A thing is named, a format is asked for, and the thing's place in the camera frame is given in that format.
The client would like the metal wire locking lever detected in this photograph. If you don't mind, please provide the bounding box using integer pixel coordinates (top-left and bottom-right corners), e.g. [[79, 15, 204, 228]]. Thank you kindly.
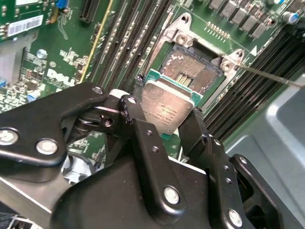
[[234, 64, 305, 89]]

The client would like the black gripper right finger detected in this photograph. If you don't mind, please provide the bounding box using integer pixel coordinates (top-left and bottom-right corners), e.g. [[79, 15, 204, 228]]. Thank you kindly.
[[178, 107, 284, 229]]

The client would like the silver CPU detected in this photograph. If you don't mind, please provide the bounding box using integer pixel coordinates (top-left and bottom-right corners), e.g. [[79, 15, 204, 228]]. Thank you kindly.
[[142, 68, 203, 139]]

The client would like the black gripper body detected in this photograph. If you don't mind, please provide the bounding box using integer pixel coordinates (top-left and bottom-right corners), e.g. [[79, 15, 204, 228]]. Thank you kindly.
[[50, 152, 224, 229]]

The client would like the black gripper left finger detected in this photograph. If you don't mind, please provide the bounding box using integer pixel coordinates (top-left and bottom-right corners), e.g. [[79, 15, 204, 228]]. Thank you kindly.
[[0, 75, 188, 218]]

